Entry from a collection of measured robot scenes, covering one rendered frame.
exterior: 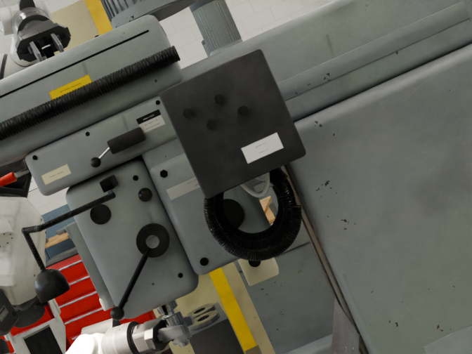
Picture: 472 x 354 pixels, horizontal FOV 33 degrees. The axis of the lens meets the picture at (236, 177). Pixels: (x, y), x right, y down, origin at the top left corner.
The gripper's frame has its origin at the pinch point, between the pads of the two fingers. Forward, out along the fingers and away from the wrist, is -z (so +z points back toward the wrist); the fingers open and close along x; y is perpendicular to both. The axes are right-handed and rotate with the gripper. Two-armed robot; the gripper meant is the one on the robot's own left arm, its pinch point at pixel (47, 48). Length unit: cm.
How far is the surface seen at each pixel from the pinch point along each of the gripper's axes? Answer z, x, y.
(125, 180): -26.0, -2.4, -23.0
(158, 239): -36.1, -3.1, -33.5
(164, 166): -29.7, -10.6, -21.7
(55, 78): -15.2, 2.1, -0.4
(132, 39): -18.3, -15.0, 2.4
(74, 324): 336, 34, -363
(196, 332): -15, -7, -83
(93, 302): 334, 13, -350
